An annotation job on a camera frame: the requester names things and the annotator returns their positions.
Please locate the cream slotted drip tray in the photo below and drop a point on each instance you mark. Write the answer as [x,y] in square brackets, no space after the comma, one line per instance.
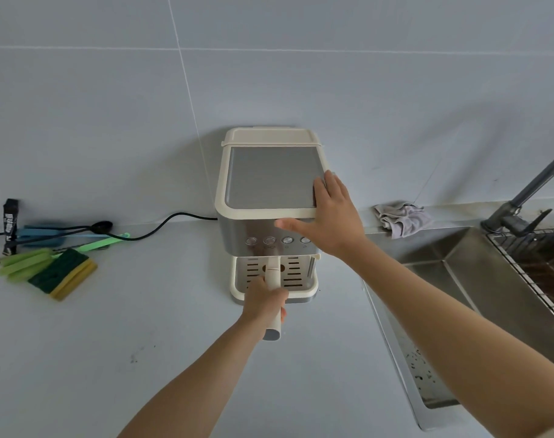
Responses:
[299,280]

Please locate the person's right hand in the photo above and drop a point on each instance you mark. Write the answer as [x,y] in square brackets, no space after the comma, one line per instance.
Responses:
[336,223]

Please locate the grey metal faucet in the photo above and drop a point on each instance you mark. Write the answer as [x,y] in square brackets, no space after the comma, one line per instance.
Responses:
[523,196]

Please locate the black sachet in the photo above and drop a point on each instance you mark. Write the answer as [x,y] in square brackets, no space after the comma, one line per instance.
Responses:
[10,218]

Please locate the person's right forearm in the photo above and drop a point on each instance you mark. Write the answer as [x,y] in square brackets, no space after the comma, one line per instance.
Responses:
[459,342]

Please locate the light green bag clips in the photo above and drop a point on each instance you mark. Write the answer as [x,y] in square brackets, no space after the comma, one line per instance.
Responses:
[24,264]

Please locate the person's left fingers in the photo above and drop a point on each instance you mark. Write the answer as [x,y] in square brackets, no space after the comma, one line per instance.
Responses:
[277,295]

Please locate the person's left hand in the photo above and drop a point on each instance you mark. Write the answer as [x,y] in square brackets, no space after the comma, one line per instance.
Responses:
[258,305]

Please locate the person's right thumb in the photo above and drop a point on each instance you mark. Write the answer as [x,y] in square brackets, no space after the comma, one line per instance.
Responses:
[295,224]

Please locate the blue plastic tool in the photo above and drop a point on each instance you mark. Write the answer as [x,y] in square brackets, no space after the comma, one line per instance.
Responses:
[40,234]

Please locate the cream and steel espresso machine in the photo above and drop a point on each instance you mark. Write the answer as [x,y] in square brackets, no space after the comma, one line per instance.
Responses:
[270,177]

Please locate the stainless steel sink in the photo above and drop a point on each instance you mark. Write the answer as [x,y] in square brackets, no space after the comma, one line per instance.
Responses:
[432,259]

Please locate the green and yellow sponge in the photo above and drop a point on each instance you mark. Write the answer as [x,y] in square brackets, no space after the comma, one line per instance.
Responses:
[60,273]

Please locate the grey crumpled cloth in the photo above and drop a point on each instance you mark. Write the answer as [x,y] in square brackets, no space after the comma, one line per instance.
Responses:
[404,218]

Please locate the person's left forearm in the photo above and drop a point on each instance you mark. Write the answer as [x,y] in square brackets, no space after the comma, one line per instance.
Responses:
[199,387]

